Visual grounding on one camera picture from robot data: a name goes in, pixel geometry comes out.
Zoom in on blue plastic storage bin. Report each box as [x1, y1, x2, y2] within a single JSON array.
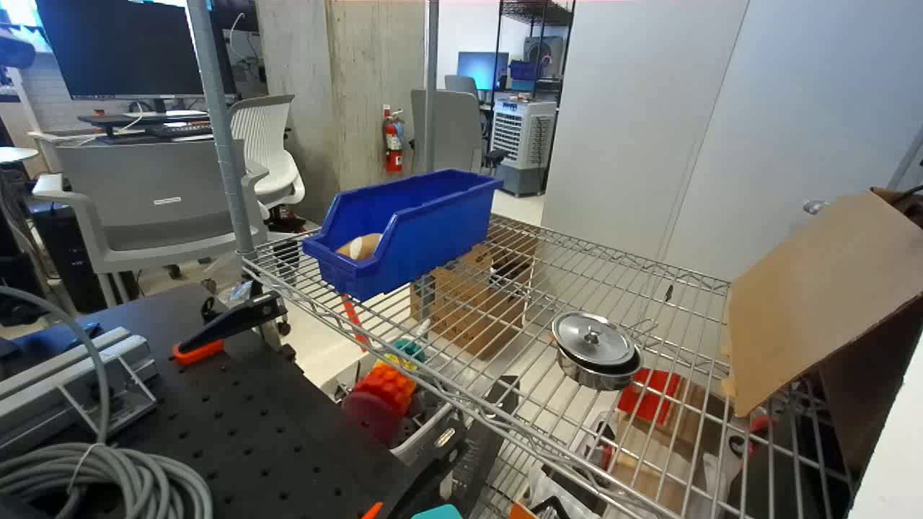
[[300, 167, 505, 303]]

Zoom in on brown cardboard box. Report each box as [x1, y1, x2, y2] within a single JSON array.
[[409, 226, 544, 362]]

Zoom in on tan round object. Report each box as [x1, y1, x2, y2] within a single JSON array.
[[334, 229, 386, 261]]

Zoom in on grey upright chair back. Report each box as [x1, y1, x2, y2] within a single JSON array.
[[409, 85, 489, 176]]

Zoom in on grey white air unit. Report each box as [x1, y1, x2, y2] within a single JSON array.
[[493, 94, 559, 199]]

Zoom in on red fire extinguisher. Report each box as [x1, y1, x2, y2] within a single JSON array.
[[381, 101, 407, 179]]

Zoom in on rainbow coloured toy blocks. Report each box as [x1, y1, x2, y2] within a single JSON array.
[[343, 333, 430, 447]]

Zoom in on small lit blue monitor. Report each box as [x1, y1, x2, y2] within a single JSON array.
[[456, 48, 512, 94]]

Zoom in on white office chair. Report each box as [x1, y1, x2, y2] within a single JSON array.
[[229, 92, 308, 219]]

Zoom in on red orange plastic object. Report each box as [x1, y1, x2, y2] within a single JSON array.
[[616, 366, 688, 430]]

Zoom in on black metal shelving rack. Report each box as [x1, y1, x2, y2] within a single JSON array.
[[492, 0, 578, 108]]

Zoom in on grey metal shelf pole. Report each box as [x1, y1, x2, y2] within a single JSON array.
[[184, 0, 264, 271]]

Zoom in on grey office chair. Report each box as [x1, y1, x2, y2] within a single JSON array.
[[30, 131, 271, 303]]

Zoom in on black computer tower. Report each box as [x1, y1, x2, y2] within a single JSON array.
[[33, 201, 109, 312]]

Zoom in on large black monitor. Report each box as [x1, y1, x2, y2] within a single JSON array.
[[34, 0, 208, 101]]

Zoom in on white flat board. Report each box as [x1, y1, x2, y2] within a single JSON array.
[[849, 329, 923, 519]]

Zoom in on silver wire shelf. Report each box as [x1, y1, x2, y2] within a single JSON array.
[[241, 211, 859, 519]]

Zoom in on black clamp orange handle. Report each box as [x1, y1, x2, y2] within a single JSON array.
[[170, 288, 288, 369], [360, 427, 473, 519]]

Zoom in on grey coiled cable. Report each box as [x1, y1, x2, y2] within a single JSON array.
[[0, 286, 216, 519]]

